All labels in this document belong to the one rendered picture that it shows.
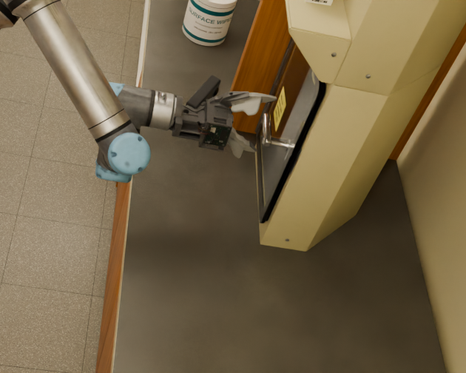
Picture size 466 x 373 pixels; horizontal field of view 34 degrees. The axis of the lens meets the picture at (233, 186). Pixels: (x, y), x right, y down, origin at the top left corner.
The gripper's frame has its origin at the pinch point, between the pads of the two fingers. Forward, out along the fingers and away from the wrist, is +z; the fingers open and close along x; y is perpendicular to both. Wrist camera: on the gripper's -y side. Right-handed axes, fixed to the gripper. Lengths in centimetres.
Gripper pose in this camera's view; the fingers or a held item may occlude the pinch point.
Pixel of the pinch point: (266, 123)
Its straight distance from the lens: 161.3
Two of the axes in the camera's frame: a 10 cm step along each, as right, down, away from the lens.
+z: 9.7, 1.6, 2.0
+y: 0.2, 7.2, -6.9
